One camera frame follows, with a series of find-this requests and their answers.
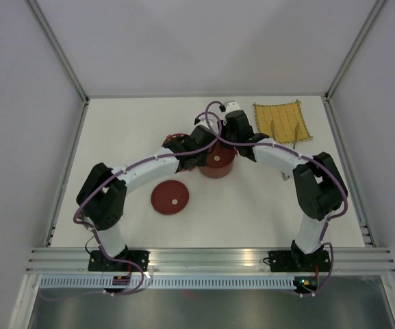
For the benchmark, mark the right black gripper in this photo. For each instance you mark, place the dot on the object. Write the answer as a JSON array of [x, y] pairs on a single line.
[[223, 131]]

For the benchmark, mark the aluminium frame post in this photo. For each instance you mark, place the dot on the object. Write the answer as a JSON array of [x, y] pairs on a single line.
[[47, 30], [356, 45]]

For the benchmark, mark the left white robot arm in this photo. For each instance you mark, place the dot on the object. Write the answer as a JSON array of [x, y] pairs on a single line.
[[101, 199]]

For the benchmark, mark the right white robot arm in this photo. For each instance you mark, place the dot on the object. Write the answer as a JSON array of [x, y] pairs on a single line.
[[320, 191]]

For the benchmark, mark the yellow bamboo mat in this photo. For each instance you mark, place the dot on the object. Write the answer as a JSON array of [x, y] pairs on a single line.
[[282, 122]]

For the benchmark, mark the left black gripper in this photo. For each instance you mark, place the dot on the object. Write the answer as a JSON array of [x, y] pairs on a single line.
[[204, 162]]

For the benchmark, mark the right aluminium frame post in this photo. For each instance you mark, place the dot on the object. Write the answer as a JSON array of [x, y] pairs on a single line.
[[356, 45]]

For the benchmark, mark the white slotted cable duct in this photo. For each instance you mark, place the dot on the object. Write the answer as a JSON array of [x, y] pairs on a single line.
[[172, 282]]

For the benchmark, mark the red steel bowl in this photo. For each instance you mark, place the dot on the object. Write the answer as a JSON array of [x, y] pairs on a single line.
[[216, 171], [182, 143]]

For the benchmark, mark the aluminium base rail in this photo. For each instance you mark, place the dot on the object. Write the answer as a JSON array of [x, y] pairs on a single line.
[[348, 261]]

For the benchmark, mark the left aluminium frame post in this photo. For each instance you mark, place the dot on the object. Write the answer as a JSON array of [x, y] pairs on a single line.
[[47, 30]]

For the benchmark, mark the red lid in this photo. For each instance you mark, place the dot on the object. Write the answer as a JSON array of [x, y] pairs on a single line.
[[170, 197], [224, 152]]

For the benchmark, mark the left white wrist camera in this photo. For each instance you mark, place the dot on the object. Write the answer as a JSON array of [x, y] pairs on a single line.
[[206, 122]]

